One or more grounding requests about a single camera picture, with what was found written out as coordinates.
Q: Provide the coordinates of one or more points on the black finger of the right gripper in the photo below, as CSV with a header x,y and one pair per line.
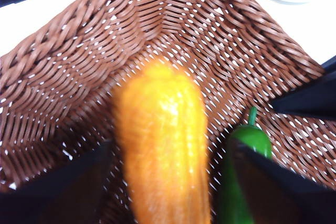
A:
x,y
331,64
312,100

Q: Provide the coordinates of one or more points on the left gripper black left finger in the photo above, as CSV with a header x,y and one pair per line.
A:
x,y
52,195

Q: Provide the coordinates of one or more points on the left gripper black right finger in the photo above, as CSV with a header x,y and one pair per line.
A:
x,y
288,197

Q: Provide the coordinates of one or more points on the green toy cucumber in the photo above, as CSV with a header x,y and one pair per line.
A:
x,y
252,137

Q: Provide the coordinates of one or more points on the orange toy corn cob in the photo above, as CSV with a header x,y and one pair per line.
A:
x,y
162,142

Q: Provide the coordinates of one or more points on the brown wicker basket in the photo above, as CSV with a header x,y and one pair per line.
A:
x,y
105,51

